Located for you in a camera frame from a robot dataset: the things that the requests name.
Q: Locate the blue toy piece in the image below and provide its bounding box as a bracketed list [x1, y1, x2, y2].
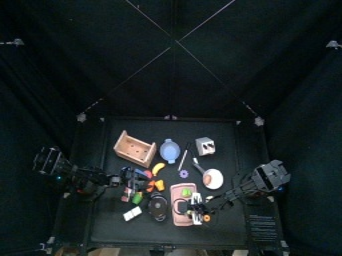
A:
[134, 167, 150, 178]

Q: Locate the toy frying pan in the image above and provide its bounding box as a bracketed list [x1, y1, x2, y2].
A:
[191, 157, 226, 191]

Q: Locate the grey toy toaster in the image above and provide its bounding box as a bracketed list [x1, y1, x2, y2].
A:
[194, 136, 217, 157]

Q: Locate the open wooden crate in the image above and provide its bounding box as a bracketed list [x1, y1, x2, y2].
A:
[112, 130, 158, 169]

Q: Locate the red toy cube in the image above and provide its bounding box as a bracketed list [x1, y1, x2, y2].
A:
[120, 187, 135, 203]

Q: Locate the white rectangular box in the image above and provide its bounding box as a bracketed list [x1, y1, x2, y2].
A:
[122, 206, 145, 222]

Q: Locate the pink cutting board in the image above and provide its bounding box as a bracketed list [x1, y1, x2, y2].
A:
[169, 182, 201, 227]

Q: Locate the blue toy bowl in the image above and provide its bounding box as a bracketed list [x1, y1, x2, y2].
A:
[159, 138, 182, 165]

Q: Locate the yellow toy banana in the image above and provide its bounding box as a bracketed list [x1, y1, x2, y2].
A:
[151, 162, 167, 177]

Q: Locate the white stick with black tip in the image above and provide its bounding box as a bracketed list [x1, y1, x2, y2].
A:
[177, 143, 191, 172]

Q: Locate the thin grey brace wire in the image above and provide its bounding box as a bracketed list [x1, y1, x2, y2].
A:
[82, 0, 237, 115]
[123, 0, 261, 118]

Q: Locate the green toy block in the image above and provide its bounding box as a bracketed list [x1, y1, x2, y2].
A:
[131, 191, 145, 206]

